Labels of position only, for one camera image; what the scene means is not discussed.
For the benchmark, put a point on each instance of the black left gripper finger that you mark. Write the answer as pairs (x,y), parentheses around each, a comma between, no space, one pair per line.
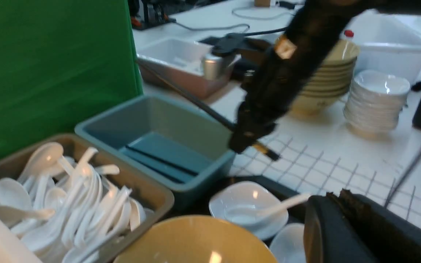
(351,228)

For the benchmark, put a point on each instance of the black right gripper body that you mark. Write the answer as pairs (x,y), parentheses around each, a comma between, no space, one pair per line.
(268,98)

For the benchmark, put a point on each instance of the white dish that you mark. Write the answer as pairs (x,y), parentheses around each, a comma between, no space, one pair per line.
(287,246)
(248,193)

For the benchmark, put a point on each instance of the white soup spoon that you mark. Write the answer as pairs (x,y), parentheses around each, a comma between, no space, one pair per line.
(249,216)

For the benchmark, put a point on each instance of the yellow noodle bowl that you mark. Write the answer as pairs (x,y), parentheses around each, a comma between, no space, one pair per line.
(196,239)

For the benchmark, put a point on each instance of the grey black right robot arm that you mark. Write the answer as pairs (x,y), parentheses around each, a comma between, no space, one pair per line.
(291,61)

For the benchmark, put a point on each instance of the stack of yellow bowls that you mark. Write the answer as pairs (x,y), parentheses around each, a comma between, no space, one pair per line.
(330,82)

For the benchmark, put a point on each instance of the metal tray in background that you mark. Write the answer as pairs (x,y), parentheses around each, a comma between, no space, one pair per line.
(181,62)

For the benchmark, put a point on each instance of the blue-grey chopstick bin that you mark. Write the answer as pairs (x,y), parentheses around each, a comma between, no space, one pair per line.
(171,130)

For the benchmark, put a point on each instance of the stack of white dishes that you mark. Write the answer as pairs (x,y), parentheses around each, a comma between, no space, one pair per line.
(375,102)

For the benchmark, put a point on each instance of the white tub in background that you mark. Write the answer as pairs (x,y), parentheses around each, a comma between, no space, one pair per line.
(386,45)

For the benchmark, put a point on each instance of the single black chopstick in bin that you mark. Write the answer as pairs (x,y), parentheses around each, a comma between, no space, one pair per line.
(192,172)

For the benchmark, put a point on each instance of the black chopsticks bundle in bin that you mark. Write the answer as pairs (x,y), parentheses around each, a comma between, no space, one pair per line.
(166,171)

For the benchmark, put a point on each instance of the grey-brown spoon bin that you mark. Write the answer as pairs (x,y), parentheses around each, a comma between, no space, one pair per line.
(145,190)

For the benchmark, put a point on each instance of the green backdrop cloth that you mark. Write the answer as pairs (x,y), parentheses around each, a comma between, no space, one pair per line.
(62,62)

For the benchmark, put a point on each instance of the white spoon top of pile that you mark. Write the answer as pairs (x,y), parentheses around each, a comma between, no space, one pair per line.
(43,157)

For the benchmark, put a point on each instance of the white spoon upper left pile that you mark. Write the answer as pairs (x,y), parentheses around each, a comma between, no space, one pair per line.
(13,194)

